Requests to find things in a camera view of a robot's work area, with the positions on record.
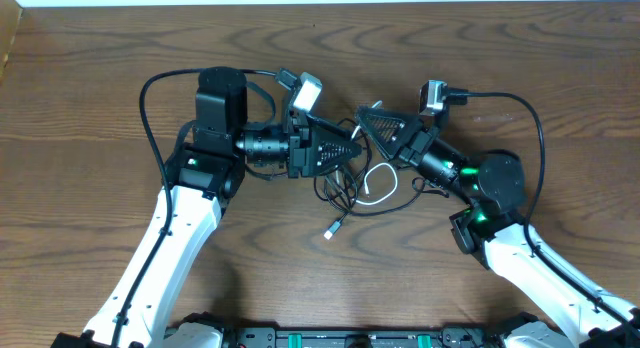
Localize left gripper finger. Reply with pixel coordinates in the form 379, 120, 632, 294
312, 125, 362, 176
306, 114, 352, 138

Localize white cable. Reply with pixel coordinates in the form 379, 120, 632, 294
354, 161, 400, 207

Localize thin black cable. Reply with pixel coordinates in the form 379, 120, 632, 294
312, 100, 451, 219

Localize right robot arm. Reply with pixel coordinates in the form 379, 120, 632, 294
356, 107, 639, 347

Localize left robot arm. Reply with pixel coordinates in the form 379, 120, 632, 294
53, 66, 361, 348

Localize cardboard panel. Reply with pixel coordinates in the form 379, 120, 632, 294
0, 0, 23, 76

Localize right camera cable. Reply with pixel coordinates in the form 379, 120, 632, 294
444, 86, 640, 329

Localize camera cable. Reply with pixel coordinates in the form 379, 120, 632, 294
444, 86, 640, 329
108, 67, 281, 348

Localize left camera cable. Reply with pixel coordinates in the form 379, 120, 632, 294
108, 67, 281, 348

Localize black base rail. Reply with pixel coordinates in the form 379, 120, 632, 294
164, 327, 495, 348

